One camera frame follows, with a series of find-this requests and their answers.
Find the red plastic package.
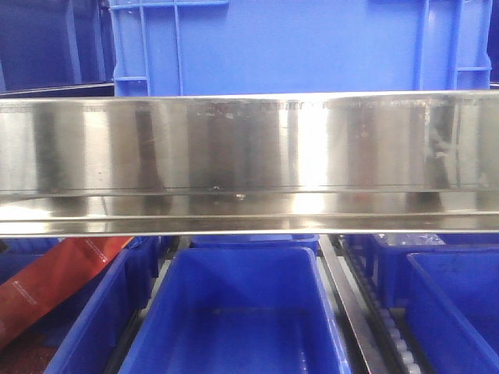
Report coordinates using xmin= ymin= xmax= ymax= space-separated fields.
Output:
xmin=1 ymin=236 xmax=132 ymax=348

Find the blue bin centre lower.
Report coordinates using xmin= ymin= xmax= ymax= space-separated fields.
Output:
xmin=120 ymin=248 xmax=351 ymax=373

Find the steel shelf divider rail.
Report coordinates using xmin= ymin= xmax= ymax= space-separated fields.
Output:
xmin=320 ymin=235 xmax=391 ymax=373

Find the blue bin right lower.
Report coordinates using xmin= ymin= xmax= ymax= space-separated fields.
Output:
xmin=367 ymin=234 xmax=498 ymax=373

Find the blue bin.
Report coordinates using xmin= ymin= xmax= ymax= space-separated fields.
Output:
xmin=120 ymin=248 xmax=351 ymax=373
xmin=1 ymin=236 xmax=167 ymax=373
xmin=367 ymin=234 xmax=498 ymax=373

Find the white roller track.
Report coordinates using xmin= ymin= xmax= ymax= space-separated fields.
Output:
xmin=338 ymin=235 xmax=424 ymax=373

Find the large blue crate upper shelf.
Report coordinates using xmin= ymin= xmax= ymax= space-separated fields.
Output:
xmin=109 ymin=1 xmax=493 ymax=96

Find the blue bin left lower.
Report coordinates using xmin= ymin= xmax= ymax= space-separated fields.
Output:
xmin=1 ymin=236 xmax=167 ymax=373

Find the dark blue crate upper left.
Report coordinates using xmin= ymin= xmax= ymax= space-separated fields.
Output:
xmin=1 ymin=1 xmax=115 ymax=93

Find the stainless steel shelf beam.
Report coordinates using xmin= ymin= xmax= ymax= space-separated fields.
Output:
xmin=1 ymin=90 xmax=498 ymax=237

